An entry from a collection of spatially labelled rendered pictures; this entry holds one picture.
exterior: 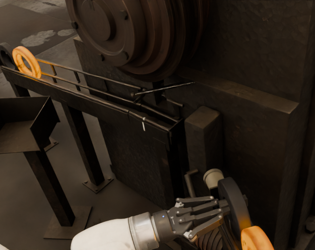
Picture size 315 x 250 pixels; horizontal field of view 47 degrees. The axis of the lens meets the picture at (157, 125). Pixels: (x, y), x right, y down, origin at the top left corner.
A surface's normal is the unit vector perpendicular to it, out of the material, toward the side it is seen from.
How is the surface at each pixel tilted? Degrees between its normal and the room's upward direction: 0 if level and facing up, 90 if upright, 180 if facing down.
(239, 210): 40
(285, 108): 0
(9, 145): 5
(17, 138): 5
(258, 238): 10
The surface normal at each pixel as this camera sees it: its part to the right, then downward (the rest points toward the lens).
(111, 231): -0.07, -0.63
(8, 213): -0.15, -0.77
